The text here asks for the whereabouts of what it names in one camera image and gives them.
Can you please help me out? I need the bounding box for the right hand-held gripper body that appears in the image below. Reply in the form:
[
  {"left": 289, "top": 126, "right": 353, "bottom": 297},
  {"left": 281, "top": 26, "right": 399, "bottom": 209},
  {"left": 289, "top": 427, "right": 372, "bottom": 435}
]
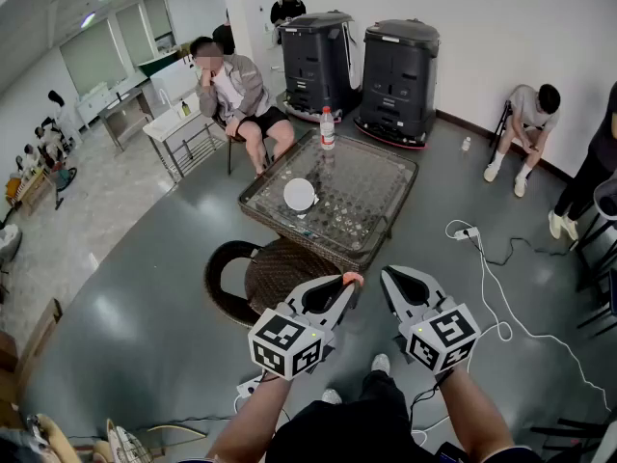
[{"left": 398, "top": 296, "right": 482, "bottom": 375}]

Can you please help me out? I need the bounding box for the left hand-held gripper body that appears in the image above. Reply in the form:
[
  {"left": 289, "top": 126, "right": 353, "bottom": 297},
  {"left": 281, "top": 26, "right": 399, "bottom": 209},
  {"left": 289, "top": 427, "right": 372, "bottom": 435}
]
[{"left": 248, "top": 300, "right": 338, "bottom": 381}]

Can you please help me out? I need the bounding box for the white round plate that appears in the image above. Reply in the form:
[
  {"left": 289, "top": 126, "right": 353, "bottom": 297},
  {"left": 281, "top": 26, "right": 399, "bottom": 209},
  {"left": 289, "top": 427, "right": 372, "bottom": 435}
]
[{"left": 282, "top": 177, "right": 317, "bottom": 212}]

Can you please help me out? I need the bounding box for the person's left forearm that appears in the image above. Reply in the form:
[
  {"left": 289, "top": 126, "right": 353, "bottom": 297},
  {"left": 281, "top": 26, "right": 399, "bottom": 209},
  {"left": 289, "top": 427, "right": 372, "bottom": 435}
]
[{"left": 204, "top": 372, "right": 294, "bottom": 463}]

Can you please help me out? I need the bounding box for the person's right forearm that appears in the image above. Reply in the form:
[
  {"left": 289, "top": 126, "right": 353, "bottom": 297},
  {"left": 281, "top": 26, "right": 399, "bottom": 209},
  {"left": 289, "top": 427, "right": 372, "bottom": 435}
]
[{"left": 435, "top": 365, "right": 516, "bottom": 463}]

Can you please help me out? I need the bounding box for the dark wicker chair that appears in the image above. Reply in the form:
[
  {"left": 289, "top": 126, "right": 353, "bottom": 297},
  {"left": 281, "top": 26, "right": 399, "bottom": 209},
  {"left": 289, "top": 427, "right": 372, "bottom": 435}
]
[{"left": 204, "top": 237, "right": 344, "bottom": 330}]

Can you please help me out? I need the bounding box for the wicker glass-top table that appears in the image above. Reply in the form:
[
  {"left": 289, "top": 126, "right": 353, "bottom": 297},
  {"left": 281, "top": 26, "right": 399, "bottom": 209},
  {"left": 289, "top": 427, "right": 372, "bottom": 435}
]
[{"left": 237, "top": 130, "right": 419, "bottom": 274}]

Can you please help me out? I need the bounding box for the person's black clothing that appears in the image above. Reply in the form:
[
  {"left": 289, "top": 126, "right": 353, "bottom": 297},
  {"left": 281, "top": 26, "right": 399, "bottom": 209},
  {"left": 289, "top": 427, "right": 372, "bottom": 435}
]
[{"left": 266, "top": 368, "right": 438, "bottom": 463}]

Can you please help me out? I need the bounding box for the clear red-capped water bottle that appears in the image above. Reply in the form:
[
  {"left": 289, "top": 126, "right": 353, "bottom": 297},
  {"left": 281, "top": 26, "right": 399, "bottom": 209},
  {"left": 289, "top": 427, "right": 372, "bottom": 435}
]
[{"left": 319, "top": 105, "right": 336, "bottom": 151}]

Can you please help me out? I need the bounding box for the black metal chair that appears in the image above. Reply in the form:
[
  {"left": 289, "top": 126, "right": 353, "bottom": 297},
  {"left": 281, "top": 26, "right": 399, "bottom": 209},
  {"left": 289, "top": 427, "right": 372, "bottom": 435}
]
[{"left": 211, "top": 113, "right": 272, "bottom": 177}]

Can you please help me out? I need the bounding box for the black metal stool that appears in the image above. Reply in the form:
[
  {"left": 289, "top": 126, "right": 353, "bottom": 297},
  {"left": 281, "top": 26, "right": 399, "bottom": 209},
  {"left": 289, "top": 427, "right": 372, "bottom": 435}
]
[{"left": 572, "top": 176, "right": 617, "bottom": 338}]

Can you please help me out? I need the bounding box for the black folding chair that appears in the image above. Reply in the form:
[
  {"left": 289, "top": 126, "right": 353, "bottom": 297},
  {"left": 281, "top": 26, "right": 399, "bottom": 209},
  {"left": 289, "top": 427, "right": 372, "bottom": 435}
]
[{"left": 488, "top": 99, "right": 513, "bottom": 164}]

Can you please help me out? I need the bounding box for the black mobile robot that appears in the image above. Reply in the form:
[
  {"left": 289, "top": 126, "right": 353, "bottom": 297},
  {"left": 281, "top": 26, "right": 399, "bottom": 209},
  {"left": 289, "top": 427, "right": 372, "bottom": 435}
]
[
  {"left": 354, "top": 17, "right": 441, "bottom": 151},
  {"left": 278, "top": 11, "right": 364, "bottom": 123}
]

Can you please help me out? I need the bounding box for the white sink stand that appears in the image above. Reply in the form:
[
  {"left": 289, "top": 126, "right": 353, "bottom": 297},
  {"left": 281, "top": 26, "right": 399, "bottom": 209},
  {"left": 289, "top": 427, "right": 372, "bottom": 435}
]
[{"left": 143, "top": 92, "right": 228, "bottom": 183}]

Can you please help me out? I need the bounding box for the wooden plank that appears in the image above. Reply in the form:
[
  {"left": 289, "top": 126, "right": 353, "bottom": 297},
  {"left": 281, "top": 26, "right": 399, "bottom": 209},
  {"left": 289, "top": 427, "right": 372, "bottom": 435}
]
[{"left": 13, "top": 297, "right": 65, "bottom": 391}]

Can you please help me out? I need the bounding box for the white box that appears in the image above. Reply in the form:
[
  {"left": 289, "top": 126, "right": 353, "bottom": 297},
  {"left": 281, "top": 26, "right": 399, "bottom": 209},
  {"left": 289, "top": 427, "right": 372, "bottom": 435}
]
[{"left": 149, "top": 55, "right": 201, "bottom": 106}]

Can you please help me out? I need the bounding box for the cluttered wooden shelf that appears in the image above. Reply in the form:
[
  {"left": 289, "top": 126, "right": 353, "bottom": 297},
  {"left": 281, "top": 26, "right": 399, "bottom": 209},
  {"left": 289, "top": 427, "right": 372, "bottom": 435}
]
[{"left": 0, "top": 411, "right": 105, "bottom": 463}]

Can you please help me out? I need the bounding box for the metal table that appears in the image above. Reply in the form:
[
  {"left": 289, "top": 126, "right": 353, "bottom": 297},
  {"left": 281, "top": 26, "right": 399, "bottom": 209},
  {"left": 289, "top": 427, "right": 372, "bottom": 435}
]
[{"left": 97, "top": 88, "right": 155, "bottom": 152}]

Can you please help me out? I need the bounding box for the green bathtub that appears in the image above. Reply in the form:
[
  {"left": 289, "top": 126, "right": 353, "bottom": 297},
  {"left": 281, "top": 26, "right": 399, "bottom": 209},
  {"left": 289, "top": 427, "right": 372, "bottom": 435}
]
[{"left": 137, "top": 49, "right": 180, "bottom": 79}]

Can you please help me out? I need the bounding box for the white cabinet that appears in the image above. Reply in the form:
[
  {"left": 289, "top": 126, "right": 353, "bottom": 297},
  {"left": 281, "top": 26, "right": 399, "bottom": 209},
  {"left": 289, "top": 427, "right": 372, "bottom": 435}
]
[{"left": 74, "top": 81, "right": 115, "bottom": 130}]

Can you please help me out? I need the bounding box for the white beanbag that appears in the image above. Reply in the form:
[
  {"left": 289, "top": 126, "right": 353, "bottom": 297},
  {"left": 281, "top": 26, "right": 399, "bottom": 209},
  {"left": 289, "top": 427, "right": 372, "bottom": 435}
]
[{"left": 0, "top": 223, "right": 24, "bottom": 265}]

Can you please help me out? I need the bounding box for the small wooden table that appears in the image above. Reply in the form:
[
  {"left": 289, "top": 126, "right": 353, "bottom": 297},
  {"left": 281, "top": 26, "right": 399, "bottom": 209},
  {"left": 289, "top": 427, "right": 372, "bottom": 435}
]
[{"left": 6, "top": 168, "right": 55, "bottom": 217}]

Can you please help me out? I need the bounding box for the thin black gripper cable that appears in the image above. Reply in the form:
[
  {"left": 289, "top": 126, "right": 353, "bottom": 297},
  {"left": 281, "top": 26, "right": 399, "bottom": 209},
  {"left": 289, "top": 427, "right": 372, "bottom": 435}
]
[{"left": 408, "top": 368, "right": 455, "bottom": 436}]

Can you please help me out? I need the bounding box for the white power strip with cable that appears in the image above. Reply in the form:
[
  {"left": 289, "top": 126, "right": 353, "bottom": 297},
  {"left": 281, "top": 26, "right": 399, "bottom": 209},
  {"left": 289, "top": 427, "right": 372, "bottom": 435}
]
[{"left": 443, "top": 218, "right": 614, "bottom": 417}]

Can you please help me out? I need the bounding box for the wire rack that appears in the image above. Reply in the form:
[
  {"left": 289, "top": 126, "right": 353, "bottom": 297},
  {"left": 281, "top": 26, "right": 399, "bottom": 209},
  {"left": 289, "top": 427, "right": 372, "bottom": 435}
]
[{"left": 105, "top": 417, "right": 209, "bottom": 463}]

